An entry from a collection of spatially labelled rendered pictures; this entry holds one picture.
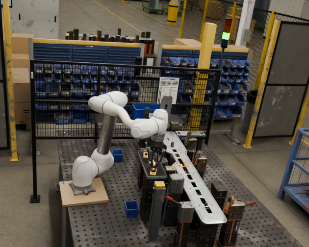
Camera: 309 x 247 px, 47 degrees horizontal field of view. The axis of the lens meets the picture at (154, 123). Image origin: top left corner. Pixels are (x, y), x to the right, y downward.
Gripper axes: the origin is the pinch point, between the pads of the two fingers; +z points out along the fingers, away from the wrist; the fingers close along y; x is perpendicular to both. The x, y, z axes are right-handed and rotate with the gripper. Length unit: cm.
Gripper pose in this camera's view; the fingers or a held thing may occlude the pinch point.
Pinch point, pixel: (154, 166)
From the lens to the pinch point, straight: 245.1
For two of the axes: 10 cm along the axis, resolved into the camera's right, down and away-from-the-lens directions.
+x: 1.0, -3.8, 9.2
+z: -1.1, 9.1, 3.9
